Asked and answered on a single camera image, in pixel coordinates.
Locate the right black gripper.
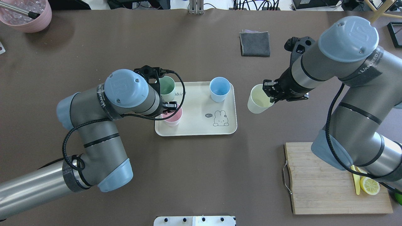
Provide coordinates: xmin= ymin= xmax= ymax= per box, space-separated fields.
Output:
xmin=263 ymin=67 xmax=310 ymax=104

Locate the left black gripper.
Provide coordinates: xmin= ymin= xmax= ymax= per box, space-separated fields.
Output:
xmin=160 ymin=94 xmax=178 ymax=118

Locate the pale yellow cup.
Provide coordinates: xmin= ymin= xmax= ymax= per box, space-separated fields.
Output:
xmin=247 ymin=83 xmax=274 ymax=114

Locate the green cup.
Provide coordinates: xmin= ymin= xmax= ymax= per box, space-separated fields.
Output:
xmin=159 ymin=76 xmax=176 ymax=102

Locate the blue cup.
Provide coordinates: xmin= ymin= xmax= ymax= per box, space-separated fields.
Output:
xmin=209 ymin=77 xmax=231 ymax=102

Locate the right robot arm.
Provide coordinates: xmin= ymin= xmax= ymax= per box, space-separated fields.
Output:
xmin=262 ymin=16 xmax=402 ymax=190

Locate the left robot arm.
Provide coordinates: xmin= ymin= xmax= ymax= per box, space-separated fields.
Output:
xmin=1 ymin=65 xmax=182 ymax=221

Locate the cream rabbit tray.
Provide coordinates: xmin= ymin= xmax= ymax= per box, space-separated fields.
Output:
xmin=155 ymin=81 xmax=237 ymax=137

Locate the grey folded cloth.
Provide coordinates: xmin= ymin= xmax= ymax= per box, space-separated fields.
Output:
xmin=239 ymin=30 xmax=270 ymax=57

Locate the wooden cutting board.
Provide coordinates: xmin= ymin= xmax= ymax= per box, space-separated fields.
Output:
xmin=284 ymin=143 xmax=393 ymax=215

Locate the lemon half upper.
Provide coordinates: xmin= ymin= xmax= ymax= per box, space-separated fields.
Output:
xmin=355 ymin=166 xmax=368 ymax=174

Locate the lemon half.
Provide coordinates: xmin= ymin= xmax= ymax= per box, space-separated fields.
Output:
xmin=360 ymin=176 xmax=381 ymax=196
xmin=355 ymin=166 xmax=368 ymax=174

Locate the yellow plastic knife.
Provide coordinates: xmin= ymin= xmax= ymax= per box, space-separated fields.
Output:
xmin=352 ymin=173 xmax=361 ymax=195

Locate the wooden cup stand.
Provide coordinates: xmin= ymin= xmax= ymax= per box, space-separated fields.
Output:
xmin=364 ymin=0 xmax=402 ymax=24

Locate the lemon half lower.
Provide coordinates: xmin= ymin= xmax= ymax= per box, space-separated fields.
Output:
xmin=360 ymin=176 xmax=381 ymax=196

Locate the metal scoop in bowl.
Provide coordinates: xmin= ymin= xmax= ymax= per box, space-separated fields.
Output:
xmin=0 ymin=1 xmax=41 ymax=19

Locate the green lime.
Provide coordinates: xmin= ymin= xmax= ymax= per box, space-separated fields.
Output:
xmin=394 ymin=193 xmax=402 ymax=206

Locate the pink ribbed bowl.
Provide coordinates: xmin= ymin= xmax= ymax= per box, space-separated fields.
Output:
xmin=0 ymin=0 xmax=52 ymax=33

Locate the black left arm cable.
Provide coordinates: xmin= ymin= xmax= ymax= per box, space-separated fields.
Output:
xmin=62 ymin=67 xmax=186 ymax=171

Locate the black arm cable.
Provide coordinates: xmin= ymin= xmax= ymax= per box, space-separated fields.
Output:
xmin=325 ymin=83 xmax=402 ymax=192
xmin=62 ymin=67 xmax=186 ymax=171

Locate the aluminium frame post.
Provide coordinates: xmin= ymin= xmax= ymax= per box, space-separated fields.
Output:
xmin=188 ymin=0 xmax=205 ymax=15

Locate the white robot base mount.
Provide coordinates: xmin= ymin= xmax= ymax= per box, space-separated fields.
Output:
xmin=153 ymin=215 xmax=236 ymax=226

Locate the black wire rack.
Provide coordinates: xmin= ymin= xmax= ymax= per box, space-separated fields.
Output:
xmin=387 ymin=22 xmax=402 ymax=48

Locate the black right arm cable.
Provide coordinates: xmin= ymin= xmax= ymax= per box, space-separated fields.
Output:
xmin=325 ymin=83 xmax=402 ymax=192

